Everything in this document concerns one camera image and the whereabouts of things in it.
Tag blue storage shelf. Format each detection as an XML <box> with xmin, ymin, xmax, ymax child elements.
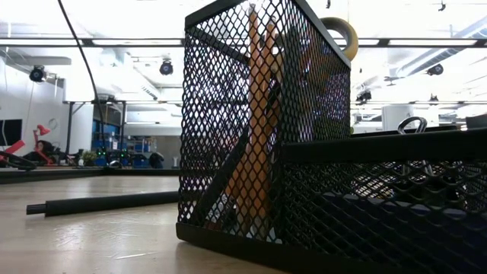
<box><xmin>91</xmin><ymin>119</ymin><xmax>153</xmax><ymax>168</ymax></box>

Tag black marker pen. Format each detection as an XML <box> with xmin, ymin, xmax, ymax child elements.
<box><xmin>25</xmin><ymin>190</ymin><xmax>180</xmax><ymax>218</ymax></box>

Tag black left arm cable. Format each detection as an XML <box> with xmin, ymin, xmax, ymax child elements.
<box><xmin>56</xmin><ymin>0</ymin><xmax>107</xmax><ymax>153</ymax></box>

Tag red desk lamp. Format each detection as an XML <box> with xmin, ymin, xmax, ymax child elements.
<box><xmin>33</xmin><ymin>124</ymin><xmax>53</xmax><ymax>153</ymax></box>

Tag black wall monitor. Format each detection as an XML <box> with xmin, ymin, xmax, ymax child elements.
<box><xmin>0</xmin><ymin>119</ymin><xmax>23</xmax><ymax>148</ymax></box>

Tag white cylindrical appliance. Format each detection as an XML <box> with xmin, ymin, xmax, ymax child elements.
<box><xmin>381</xmin><ymin>104</ymin><xmax>415</xmax><ymax>132</ymax></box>

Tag dark computer monitor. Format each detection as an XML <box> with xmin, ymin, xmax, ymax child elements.
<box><xmin>466</xmin><ymin>113</ymin><xmax>487</xmax><ymax>130</ymax></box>

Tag yellow handled scissors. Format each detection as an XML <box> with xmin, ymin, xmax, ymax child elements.
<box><xmin>207</xmin><ymin>17</ymin><xmax>359</xmax><ymax>244</ymax></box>

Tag black mesh desk organizer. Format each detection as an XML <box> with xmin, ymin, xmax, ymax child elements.
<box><xmin>175</xmin><ymin>0</ymin><xmax>487</xmax><ymax>274</ymax></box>

